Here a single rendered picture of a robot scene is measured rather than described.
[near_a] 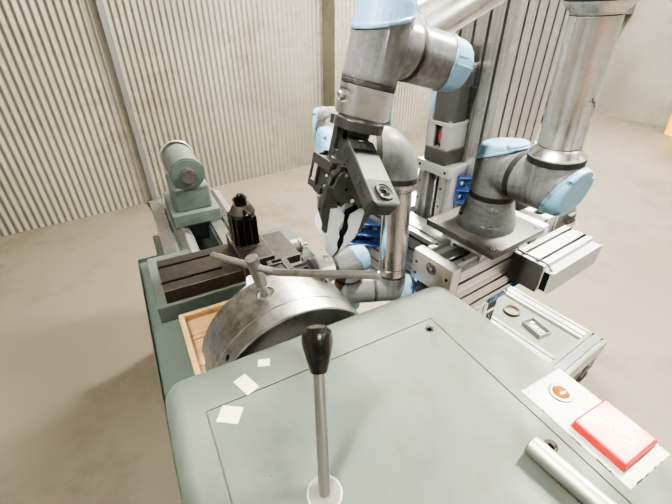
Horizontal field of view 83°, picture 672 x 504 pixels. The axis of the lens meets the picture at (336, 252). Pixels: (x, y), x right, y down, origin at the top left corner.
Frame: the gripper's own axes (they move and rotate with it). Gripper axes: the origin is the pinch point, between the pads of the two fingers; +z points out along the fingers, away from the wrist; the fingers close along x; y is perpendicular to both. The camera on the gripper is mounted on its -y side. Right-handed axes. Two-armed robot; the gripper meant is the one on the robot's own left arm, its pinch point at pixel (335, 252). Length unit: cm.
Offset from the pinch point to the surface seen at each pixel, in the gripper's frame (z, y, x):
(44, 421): 153, 117, 59
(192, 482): 15.0, -20.0, 24.7
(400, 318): 6.5, -10.4, -7.7
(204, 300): 46, 54, 6
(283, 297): 11.6, 5.0, 5.0
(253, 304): 13.7, 6.9, 9.6
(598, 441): 3.9, -37.5, -13.8
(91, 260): 148, 261, 40
